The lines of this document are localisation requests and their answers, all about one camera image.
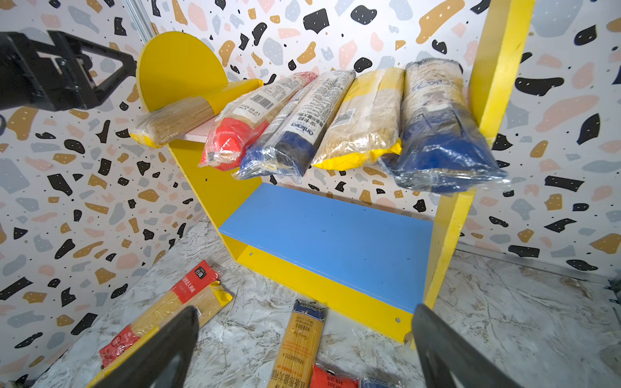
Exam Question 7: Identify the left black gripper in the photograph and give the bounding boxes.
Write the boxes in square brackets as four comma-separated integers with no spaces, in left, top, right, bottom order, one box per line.
[1,31,137,112]

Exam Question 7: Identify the yellow top spaghetti bag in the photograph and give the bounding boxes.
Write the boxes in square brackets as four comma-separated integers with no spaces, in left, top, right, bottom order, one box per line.
[129,79,264,149]
[311,67,405,171]

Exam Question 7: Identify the blue Barilla spaghetti box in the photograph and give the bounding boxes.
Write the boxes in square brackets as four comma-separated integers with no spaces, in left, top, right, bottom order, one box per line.
[360,378,402,388]

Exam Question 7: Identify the yellow shelf pink blue boards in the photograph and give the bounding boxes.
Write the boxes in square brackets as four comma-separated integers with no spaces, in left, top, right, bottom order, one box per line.
[137,1,535,344]

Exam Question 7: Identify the clear yellow spaghetti bag left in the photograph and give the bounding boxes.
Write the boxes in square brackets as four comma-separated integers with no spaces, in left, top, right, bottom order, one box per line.
[87,281,233,387]

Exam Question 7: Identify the red ends clear spaghetti bag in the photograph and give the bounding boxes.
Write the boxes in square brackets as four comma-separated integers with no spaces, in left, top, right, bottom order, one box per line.
[199,71,318,171]

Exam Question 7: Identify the red top spaghetti bag far-left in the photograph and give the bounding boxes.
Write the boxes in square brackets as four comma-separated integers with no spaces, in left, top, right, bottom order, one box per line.
[100,260,223,368]

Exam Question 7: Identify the dark blue spaghetti bag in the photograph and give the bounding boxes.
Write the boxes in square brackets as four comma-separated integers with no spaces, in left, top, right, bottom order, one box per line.
[268,299,328,388]

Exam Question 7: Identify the yellow navy spaghetti bag figure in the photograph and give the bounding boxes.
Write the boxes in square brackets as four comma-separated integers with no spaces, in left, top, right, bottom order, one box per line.
[378,58,510,195]

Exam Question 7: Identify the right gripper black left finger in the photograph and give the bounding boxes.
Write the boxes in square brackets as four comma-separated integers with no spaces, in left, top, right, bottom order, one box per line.
[89,307,200,387]

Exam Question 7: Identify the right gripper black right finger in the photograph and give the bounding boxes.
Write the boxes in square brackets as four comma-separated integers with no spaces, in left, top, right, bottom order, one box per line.
[412,304,518,387]

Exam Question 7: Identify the white label spaghetti bag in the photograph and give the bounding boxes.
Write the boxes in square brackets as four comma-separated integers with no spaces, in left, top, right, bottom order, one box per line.
[234,70,356,184]

